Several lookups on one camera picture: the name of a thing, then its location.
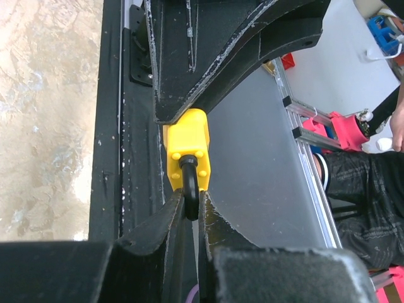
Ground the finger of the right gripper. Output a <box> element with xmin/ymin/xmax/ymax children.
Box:
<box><xmin>144</xmin><ymin>1</ymin><xmax>276</xmax><ymax>124</ymax></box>
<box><xmin>192</xmin><ymin>1</ymin><xmax>330</xmax><ymax>113</ymax></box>

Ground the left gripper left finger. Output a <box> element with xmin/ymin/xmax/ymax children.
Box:
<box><xmin>1</xmin><ymin>191</ymin><xmax>184</xmax><ymax>302</ymax></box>

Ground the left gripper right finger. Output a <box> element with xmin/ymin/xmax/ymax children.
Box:
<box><xmin>198</xmin><ymin>191</ymin><xmax>377</xmax><ymax>302</ymax></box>

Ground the yellow padlock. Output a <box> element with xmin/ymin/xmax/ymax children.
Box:
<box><xmin>163</xmin><ymin>109</ymin><xmax>211</xmax><ymax>221</ymax></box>

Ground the seated person in shorts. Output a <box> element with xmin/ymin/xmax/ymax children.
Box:
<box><xmin>313</xmin><ymin>86</ymin><xmax>403</xmax><ymax>270</ymax></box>

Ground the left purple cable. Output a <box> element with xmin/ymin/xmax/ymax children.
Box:
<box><xmin>184</xmin><ymin>283</ymin><xmax>201</xmax><ymax>303</ymax></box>

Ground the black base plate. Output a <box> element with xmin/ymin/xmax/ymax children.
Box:
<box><xmin>88</xmin><ymin>0</ymin><xmax>203</xmax><ymax>244</ymax></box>

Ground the aluminium frame rail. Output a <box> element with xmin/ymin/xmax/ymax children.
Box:
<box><xmin>271</xmin><ymin>56</ymin><xmax>404</xmax><ymax>285</ymax></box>

